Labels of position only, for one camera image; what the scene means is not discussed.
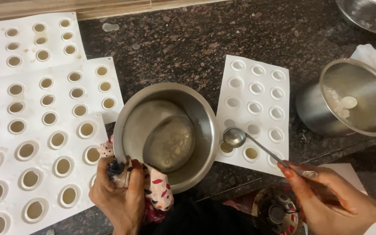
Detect person's right hand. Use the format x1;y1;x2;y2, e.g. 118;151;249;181
276;161;376;235

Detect person's left hand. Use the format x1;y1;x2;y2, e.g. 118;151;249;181
89;156;145;230

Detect pink patterned cloth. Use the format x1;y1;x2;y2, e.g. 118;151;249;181
97;134;175;223

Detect steel pot with melted wax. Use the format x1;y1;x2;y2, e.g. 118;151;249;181
113;82;220;195

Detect small steel ladle spoon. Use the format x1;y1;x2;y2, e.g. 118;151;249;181
223;127;319;179

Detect white flat board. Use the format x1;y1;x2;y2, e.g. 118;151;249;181
305;163;376;235

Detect round patterned metal object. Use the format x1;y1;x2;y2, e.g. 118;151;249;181
251;185;302;235

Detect person's black clothing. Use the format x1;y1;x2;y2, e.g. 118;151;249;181
138;195;261;235

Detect white silicone mould filled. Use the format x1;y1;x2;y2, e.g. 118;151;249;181
0;112;110;235
0;57;125;151

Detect round white wax disc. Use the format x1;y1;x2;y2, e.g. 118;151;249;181
339;96;358;110

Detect white wax flakes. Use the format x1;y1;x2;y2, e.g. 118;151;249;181
323;87;351;120

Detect tilted steel pot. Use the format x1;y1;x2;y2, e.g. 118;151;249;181
295;58;376;138

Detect white silicone mould mostly empty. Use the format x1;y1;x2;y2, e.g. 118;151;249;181
215;54;290;178

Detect white tissue paper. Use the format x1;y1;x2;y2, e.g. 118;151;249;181
349;44;376;89

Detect white wax blob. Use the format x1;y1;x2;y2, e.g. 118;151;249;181
102;22;120;32

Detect steel bowl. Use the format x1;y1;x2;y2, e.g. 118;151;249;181
335;0;376;36

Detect white silicone mould brown stains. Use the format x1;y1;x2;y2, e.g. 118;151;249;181
0;12;87;81

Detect wooden ledge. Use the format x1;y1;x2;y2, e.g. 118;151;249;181
0;0;228;23

